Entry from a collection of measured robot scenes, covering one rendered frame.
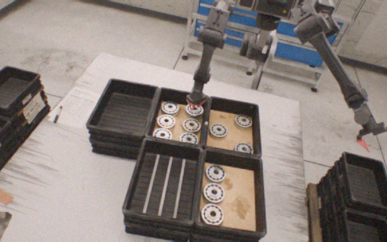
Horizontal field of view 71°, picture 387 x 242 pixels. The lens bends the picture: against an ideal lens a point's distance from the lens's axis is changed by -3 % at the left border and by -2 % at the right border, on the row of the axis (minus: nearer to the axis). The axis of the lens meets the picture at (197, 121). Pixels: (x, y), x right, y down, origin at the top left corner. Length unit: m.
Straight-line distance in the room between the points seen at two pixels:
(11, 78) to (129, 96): 1.15
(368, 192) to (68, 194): 1.90
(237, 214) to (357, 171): 1.22
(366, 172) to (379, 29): 2.51
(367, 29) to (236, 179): 3.38
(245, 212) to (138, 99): 0.90
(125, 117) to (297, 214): 1.08
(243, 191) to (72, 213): 0.82
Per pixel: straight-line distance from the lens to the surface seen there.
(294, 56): 3.47
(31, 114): 2.44
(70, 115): 1.88
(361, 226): 2.24
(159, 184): 1.37
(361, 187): 2.27
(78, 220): 1.47
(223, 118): 1.70
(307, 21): 1.16
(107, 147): 1.58
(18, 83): 2.56
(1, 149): 2.29
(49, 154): 1.71
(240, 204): 1.39
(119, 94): 1.78
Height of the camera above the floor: 2.01
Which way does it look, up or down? 46 degrees down
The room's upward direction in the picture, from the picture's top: 12 degrees clockwise
